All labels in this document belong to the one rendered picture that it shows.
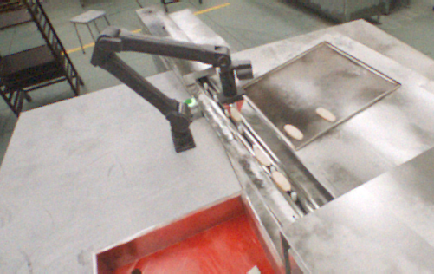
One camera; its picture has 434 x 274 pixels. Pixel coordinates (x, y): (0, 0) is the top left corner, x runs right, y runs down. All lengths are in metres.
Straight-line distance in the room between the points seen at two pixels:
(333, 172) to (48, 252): 0.97
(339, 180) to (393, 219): 0.60
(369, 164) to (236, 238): 0.48
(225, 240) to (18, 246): 0.71
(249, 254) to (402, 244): 0.62
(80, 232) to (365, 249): 1.02
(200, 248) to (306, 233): 0.63
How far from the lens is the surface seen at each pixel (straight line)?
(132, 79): 1.27
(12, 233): 1.47
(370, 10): 4.20
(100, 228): 1.27
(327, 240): 0.48
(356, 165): 1.12
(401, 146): 1.17
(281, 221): 1.03
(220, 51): 1.19
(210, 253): 1.06
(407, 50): 2.00
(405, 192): 0.54
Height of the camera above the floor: 1.71
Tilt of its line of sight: 41 degrees down
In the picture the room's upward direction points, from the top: 9 degrees counter-clockwise
